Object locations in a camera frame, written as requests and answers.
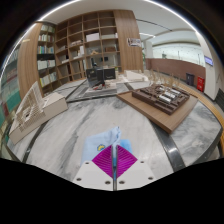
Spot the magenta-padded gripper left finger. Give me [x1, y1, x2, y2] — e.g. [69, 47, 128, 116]
[72, 144, 115, 192]

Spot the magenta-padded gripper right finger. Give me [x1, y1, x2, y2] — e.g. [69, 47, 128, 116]
[114, 144, 157, 192]

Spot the light blue cartoon-print towel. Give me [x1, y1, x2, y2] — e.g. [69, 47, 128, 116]
[80, 125, 134, 168]

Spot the brown building model on wooden board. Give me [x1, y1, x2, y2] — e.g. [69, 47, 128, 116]
[116, 82, 200, 135]

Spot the cream slatted architectural model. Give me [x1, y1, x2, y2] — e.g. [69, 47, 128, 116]
[8, 80, 70, 145]

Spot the black box model on grey base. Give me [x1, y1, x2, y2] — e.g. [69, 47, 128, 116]
[82, 66, 119, 98]

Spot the small white building model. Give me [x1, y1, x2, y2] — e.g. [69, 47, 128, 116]
[123, 69, 150, 83]

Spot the dark bin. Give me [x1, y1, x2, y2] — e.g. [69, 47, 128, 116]
[185, 72, 196, 89]

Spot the red cabinet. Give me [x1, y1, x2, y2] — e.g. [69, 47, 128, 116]
[196, 76, 206, 94]

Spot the glass-fronted shelf unit with books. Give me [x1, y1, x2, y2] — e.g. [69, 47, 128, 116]
[0, 46, 23, 138]

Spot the dark shelf unit with books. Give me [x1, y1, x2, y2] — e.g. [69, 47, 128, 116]
[35, 22, 58, 96]

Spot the wooden cubby shelf unit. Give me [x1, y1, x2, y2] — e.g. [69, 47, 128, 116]
[53, 10, 123, 85]

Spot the white wall sign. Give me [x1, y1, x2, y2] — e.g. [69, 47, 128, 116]
[126, 37, 143, 48]

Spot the wall-mounted screen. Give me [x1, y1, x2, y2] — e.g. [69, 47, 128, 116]
[203, 55, 215, 67]

